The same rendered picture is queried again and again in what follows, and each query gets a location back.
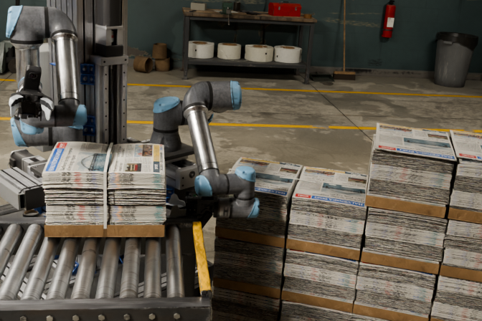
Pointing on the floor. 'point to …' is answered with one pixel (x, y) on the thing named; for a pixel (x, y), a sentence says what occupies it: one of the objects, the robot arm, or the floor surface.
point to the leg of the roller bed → (188, 261)
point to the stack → (254, 273)
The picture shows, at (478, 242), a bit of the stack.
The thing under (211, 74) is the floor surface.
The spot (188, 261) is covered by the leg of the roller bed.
